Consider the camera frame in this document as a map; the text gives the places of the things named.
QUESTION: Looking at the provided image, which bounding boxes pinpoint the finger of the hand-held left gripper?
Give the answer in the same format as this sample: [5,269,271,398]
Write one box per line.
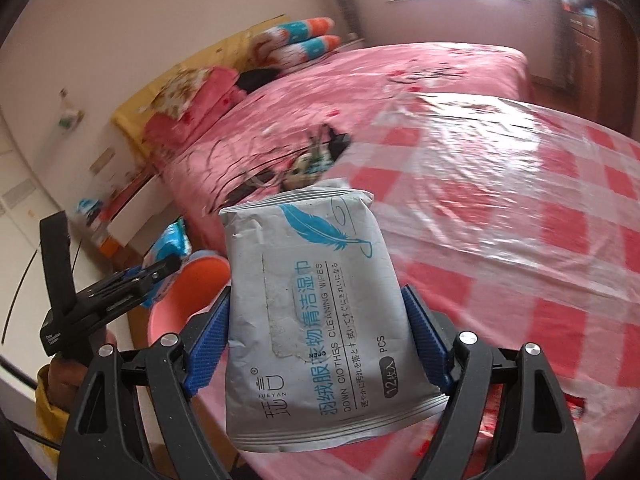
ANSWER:
[80,284,167,334]
[75,254,182,307]

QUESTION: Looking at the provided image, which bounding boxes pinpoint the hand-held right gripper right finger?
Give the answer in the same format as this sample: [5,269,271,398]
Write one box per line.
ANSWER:
[400,284,587,480]

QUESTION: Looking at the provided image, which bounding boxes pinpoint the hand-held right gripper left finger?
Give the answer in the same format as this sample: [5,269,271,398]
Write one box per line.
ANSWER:
[59,282,236,480]

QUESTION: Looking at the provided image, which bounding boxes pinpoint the blue cartoon snack bag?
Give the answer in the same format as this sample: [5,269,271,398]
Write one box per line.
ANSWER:
[141,219,192,308]

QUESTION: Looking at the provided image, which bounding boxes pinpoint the white feather print wipes pack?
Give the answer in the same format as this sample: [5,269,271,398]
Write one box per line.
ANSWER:
[218,186,448,453]

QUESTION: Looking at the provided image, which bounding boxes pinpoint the person's left forearm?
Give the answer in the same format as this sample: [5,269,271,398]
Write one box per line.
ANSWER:
[34,364,76,443]

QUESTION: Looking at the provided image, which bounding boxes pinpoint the person's left hand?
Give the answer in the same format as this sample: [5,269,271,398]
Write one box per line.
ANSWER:
[50,329,120,396]

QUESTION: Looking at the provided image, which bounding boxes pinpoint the white bedside table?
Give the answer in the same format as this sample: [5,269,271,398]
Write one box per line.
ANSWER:
[75,132,171,261]

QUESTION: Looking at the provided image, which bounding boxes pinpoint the red white checkered plastic tablecloth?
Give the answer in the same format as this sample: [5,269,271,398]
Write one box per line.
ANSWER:
[200,91,640,480]

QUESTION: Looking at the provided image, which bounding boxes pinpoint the yellow wooden headboard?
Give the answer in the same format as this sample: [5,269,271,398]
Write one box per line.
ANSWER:
[111,14,291,161]

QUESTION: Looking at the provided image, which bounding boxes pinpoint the yellow floral cushion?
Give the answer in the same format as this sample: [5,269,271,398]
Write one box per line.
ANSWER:
[149,66,213,120]

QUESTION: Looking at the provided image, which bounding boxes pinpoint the white power strip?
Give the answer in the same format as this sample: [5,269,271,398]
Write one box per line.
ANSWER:
[287,152,333,186]

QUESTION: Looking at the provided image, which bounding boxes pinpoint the folded pink blankets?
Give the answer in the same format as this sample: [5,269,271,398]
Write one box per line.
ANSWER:
[142,66,246,161]

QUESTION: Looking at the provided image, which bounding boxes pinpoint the black cloth item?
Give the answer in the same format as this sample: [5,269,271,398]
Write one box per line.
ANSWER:
[236,67,278,95]

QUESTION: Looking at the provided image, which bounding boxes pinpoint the pink bed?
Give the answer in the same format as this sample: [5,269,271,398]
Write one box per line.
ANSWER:
[142,42,531,261]

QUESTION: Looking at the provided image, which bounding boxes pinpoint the brown wooden cabinet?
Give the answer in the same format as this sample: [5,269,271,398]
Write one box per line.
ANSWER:
[567,0,640,136]

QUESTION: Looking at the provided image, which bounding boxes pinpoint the black cable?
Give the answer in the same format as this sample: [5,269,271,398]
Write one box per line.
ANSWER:
[0,240,43,346]

